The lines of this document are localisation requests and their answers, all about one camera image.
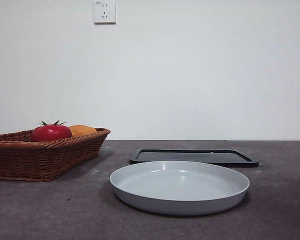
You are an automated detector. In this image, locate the red tomato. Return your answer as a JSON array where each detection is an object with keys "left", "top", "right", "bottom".
[{"left": 31, "top": 120, "right": 73, "bottom": 142}]

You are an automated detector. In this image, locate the white wall socket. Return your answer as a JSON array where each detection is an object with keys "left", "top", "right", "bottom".
[{"left": 94, "top": 0, "right": 117, "bottom": 25}]

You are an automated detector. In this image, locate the grey round plate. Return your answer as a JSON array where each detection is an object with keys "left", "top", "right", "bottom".
[{"left": 109, "top": 160, "right": 251, "bottom": 216}]

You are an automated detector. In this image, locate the black rectangular tray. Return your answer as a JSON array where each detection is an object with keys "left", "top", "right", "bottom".
[{"left": 129, "top": 148, "right": 260, "bottom": 168}]

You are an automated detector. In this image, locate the orange bread roll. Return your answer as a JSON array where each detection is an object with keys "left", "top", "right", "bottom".
[{"left": 68, "top": 124, "right": 98, "bottom": 138}]

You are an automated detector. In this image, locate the brown wicker basket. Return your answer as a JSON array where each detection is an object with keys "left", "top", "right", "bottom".
[{"left": 0, "top": 127, "right": 111, "bottom": 182}]

